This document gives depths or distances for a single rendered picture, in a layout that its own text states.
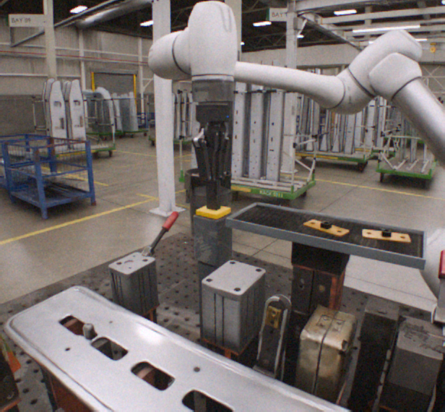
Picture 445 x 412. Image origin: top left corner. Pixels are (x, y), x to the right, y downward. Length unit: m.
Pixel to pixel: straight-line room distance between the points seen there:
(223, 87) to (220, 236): 0.32
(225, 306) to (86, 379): 0.24
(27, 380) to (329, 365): 0.80
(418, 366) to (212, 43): 0.64
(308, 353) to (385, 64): 0.80
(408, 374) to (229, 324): 0.27
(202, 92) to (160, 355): 0.50
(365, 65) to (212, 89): 0.54
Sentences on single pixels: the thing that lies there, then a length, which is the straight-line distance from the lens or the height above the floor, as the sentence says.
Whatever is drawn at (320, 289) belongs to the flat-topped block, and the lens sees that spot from 0.67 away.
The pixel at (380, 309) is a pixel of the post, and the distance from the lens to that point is 0.54.
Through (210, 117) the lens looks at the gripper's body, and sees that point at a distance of 0.68.
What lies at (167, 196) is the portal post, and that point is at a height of 0.23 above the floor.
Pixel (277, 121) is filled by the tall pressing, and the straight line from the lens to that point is 4.67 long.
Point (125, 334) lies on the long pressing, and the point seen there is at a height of 1.00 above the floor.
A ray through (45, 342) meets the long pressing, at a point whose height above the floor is 1.00.
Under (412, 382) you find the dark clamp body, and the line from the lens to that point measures 0.55.
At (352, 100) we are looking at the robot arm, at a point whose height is 1.41.
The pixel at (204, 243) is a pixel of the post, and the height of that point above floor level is 1.08.
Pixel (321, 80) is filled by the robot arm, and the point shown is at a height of 1.46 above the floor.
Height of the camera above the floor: 1.39
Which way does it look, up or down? 15 degrees down
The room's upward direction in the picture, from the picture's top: straight up
